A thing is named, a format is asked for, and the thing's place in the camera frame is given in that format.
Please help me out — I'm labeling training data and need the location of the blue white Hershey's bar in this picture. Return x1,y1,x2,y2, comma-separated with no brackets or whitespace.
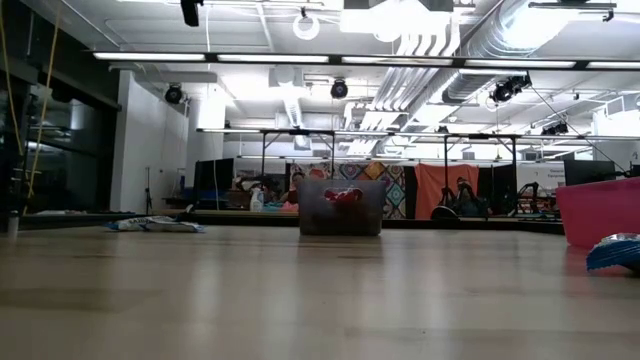
584,231,640,276
137,219,207,234
103,214,166,233

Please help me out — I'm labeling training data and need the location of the red Skittles packet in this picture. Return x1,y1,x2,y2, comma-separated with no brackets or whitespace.
322,186,366,204

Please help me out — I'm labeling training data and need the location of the red plastic bin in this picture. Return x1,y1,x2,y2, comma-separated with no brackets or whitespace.
555,176,640,250

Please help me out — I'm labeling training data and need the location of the black ceiling spotlight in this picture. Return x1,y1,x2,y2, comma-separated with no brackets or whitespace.
329,77,350,101
163,83,184,106
541,121,571,137
488,73,533,105

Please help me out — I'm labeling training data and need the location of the black monitor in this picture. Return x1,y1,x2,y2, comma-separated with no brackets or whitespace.
193,157,236,207
563,159,617,188

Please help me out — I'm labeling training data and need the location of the thin black stand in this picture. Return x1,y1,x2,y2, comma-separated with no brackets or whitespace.
143,165,154,215

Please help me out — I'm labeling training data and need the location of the person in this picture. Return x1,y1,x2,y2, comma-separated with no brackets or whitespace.
279,171,307,205

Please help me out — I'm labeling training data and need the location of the overhead light bar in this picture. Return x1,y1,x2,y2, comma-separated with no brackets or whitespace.
92,49,640,71

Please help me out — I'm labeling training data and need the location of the grey translucent plastic bin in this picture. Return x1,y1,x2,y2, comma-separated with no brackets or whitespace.
298,178,387,237

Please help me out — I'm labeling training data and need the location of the orange hanging cloth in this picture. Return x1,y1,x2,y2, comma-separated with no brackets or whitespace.
413,162,481,220

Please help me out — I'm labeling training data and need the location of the white ceiling ring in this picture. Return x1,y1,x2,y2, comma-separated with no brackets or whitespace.
291,11,322,42

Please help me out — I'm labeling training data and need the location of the black metal rig frame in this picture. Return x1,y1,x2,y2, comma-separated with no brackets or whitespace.
442,132,520,217
258,127,337,177

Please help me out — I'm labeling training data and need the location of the yellow cable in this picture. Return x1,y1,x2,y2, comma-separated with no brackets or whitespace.
0,0,64,217

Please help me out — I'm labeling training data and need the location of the black curved bracket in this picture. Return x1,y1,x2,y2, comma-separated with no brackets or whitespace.
174,203,200,224
429,204,460,221

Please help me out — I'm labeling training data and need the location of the silver ventilation duct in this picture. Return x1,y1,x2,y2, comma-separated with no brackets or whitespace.
439,0,581,105

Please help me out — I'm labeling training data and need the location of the black aluminium table frame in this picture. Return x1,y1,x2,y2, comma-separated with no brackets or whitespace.
19,209,567,236

